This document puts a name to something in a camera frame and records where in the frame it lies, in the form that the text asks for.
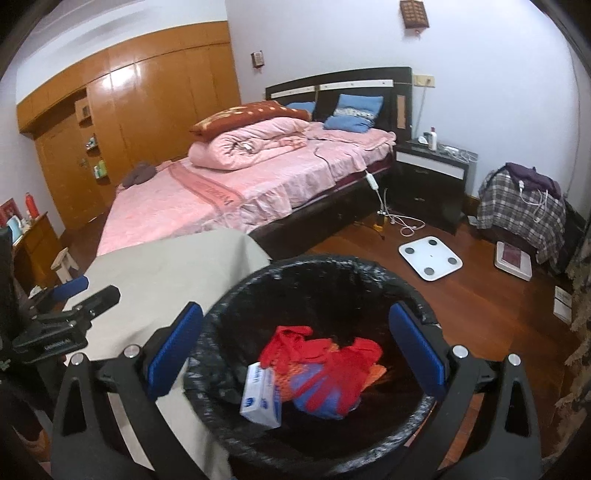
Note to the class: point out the small black device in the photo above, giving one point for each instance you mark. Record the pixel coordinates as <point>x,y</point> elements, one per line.
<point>422,140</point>

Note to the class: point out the brown plush slipper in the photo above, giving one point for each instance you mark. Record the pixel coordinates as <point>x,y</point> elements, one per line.
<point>131,179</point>

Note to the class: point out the white blanket controller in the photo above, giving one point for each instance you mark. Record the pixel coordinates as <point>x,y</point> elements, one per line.
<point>371,181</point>

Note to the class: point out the white scale with red panel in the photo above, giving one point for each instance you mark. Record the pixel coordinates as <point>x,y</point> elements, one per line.
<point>512,258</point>

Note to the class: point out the white lotion bottle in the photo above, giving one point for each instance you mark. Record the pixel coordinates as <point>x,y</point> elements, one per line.
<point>433,139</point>

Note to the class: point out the grey clothing on bed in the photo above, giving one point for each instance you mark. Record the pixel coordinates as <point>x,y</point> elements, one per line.
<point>145,170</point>

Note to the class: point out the white and blue cardboard box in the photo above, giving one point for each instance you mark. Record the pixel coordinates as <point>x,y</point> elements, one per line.
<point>261,397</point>

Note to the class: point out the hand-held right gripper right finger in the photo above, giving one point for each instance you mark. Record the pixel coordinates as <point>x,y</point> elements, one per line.
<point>418,353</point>

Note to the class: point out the dark purple garment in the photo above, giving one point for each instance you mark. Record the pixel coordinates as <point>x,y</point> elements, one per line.
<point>535,177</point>

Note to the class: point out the small brown wall lamp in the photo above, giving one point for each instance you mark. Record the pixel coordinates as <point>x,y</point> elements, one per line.
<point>257,59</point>

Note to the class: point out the blue patterned pillow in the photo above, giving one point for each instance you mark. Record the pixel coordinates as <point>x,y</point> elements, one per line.
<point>353,113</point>

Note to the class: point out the green bottles on shelf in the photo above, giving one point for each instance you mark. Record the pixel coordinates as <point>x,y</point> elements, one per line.
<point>100,169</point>

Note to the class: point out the red thermos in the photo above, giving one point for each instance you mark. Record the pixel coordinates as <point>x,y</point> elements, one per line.
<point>31,206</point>

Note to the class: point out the large brown wall lamp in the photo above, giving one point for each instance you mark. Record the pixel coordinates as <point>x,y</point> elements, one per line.
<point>414,14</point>

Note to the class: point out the beige wall socket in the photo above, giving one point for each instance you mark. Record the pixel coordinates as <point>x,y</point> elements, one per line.
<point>424,81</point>

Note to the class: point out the plain blue pillow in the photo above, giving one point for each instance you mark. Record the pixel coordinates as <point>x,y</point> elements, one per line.
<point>301,107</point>

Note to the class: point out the large red photo frame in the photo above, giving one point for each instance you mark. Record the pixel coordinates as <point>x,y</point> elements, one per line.
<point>8,211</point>

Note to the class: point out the pink bedsheet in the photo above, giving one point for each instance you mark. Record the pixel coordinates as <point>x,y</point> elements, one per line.
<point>184,207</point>

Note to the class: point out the wooden sideboard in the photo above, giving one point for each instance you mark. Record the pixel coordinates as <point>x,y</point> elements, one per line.
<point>41,249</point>

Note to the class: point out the brown floral blanket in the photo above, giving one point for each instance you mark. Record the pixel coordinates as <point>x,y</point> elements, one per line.
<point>244,115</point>

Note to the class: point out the black and white nightstand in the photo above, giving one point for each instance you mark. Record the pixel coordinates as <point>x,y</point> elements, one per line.
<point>429,194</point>

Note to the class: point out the folded pink quilt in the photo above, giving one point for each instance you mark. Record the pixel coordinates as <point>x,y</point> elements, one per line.
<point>240,147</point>

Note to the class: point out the small wooden stool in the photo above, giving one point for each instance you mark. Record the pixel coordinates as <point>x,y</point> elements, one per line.
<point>64,263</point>

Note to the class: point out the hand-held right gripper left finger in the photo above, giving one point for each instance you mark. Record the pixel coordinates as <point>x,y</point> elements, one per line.
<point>173,350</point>

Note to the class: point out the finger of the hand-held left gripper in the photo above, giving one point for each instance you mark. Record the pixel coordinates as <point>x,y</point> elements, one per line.
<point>69,287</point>
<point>101,297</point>

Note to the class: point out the black bag lined trash bin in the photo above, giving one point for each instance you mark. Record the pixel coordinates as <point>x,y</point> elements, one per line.
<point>323,295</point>

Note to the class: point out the light blue electric kettle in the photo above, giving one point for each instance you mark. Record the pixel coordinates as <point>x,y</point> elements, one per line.
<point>14,229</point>

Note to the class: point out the small yellow item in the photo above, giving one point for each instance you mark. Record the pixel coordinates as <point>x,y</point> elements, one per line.
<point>381,222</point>

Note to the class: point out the plaid cloth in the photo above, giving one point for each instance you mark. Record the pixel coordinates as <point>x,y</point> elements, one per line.
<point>508,217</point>

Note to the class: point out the blue plastic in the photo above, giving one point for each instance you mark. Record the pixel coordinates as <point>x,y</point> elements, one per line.
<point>309,392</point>

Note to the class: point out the wooden wardrobe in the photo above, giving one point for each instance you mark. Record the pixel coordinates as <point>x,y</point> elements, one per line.
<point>152,115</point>

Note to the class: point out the small toiletries on shelf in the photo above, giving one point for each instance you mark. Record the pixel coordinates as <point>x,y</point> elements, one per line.
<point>91,143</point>

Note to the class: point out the white bathroom scale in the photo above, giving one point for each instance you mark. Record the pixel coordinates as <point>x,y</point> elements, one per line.
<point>431,258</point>

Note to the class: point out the white booklet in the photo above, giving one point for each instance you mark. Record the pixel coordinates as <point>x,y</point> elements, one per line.
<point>563,304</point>

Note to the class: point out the dark wooden bed frame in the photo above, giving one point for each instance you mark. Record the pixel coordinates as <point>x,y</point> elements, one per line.
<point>392,101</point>

